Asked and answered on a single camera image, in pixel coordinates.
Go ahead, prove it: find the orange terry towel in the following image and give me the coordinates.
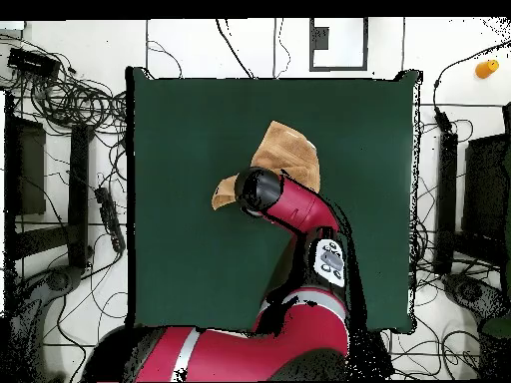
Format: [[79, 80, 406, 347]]
[[211, 120, 321, 211]]

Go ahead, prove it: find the flat black box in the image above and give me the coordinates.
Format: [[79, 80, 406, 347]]
[[6, 47, 62, 79]]

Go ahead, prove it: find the dark green tablecloth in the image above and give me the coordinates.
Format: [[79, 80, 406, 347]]
[[124, 65, 424, 334]]

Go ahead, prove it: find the long black power strip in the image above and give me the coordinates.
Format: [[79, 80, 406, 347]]
[[94, 187, 127, 253]]

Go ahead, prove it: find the black stand base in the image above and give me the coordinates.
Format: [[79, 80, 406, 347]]
[[7, 264, 85, 382], [440, 272, 511, 320]]

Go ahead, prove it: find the orange plastic cup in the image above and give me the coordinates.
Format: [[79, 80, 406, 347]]
[[474, 58, 501, 80]]

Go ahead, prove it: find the grey rectangular floor frame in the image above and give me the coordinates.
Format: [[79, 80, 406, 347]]
[[308, 17, 369, 73]]

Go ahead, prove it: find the black metal frame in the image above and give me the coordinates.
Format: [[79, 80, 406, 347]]
[[432, 103, 511, 276], [3, 91, 95, 272]]

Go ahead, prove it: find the coiled black cable bundle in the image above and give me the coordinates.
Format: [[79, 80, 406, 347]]
[[0, 35, 129, 135]]

